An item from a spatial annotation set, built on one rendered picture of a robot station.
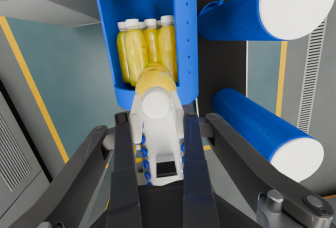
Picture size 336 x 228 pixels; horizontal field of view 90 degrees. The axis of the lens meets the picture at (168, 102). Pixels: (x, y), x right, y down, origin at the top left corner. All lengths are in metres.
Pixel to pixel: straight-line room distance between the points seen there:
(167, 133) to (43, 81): 1.45
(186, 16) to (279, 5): 0.39
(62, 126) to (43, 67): 0.62
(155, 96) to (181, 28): 0.28
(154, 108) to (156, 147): 0.69
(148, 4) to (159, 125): 0.52
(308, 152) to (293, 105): 1.34
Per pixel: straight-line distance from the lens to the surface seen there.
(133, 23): 0.55
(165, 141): 0.89
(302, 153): 1.09
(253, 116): 1.20
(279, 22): 0.78
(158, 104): 0.22
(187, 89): 0.49
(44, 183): 2.42
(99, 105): 1.87
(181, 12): 0.46
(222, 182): 2.58
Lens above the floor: 1.66
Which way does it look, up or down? 69 degrees down
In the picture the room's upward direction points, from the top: 166 degrees clockwise
